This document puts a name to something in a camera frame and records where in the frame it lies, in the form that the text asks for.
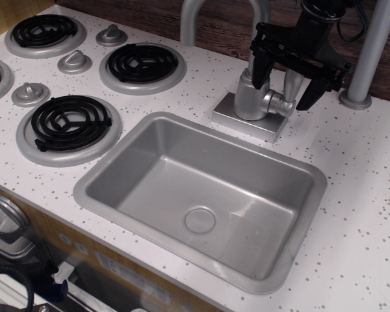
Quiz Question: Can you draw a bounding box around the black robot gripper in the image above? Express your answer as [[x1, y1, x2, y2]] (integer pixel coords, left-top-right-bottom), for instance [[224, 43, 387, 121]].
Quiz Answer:
[[250, 1, 352, 111]]

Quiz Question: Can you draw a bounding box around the silver faucet lever handle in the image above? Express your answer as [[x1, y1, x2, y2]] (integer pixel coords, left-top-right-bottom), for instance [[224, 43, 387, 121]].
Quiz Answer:
[[261, 69, 304, 118]]

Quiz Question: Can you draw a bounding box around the silver toy faucet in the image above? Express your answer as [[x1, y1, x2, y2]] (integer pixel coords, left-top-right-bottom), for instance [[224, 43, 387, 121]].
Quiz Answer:
[[180, 1, 288, 143]]

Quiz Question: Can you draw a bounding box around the grey support pole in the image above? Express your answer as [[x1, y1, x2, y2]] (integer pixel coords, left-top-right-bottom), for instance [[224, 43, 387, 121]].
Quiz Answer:
[[339, 0, 390, 111]]

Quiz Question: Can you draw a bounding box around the grey plastic sink basin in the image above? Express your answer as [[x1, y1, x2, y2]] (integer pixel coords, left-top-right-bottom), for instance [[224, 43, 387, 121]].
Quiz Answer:
[[73, 112, 327, 294]]

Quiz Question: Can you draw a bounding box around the back right black burner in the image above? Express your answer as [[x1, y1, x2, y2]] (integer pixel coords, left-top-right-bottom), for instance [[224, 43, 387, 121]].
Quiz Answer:
[[99, 43, 187, 96]]

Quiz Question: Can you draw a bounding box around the silver knob back right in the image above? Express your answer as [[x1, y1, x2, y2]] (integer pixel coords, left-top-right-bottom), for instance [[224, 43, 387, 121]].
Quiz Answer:
[[96, 24, 128, 47]]

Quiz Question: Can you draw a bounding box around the silver knob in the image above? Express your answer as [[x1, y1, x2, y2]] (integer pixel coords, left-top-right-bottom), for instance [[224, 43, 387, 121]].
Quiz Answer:
[[96, 24, 128, 47], [57, 50, 92, 75], [11, 83, 50, 107]]

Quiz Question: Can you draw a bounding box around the silver knob middle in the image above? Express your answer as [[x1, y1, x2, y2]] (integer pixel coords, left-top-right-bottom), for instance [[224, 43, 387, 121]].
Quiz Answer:
[[57, 50, 92, 75]]

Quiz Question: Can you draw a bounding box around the front right black burner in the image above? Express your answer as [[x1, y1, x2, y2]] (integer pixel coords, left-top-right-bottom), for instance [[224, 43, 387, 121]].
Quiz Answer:
[[16, 95, 122, 167]]

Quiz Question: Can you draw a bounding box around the back left black burner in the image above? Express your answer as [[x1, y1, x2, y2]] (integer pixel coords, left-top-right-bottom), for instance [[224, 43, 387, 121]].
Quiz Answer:
[[5, 14, 86, 59]]

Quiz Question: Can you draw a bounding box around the silver knob front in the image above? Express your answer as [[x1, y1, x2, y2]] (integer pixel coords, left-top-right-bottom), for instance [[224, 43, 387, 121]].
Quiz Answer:
[[11, 83, 50, 107]]

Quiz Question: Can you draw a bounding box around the silver round oven dial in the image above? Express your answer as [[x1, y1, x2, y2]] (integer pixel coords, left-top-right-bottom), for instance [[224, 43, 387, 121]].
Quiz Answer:
[[0, 195, 30, 243]]

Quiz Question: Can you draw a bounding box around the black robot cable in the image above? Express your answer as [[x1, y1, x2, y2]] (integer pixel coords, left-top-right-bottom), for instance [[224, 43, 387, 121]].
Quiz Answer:
[[336, 0, 368, 43]]

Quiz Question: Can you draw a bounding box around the black braided cable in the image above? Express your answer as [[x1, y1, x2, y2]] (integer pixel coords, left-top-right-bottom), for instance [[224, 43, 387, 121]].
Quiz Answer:
[[0, 265, 36, 309]]

